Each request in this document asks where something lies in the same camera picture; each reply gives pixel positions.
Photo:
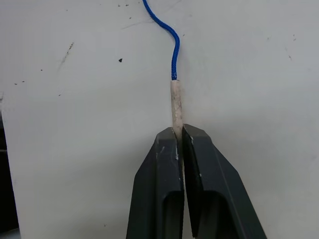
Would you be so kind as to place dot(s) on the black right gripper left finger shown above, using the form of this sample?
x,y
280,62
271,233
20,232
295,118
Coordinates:
x,y
159,179

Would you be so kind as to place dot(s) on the blue lace with white tip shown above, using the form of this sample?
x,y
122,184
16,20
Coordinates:
x,y
176,99

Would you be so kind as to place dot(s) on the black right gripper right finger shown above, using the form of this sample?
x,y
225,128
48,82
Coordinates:
x,y
214,179

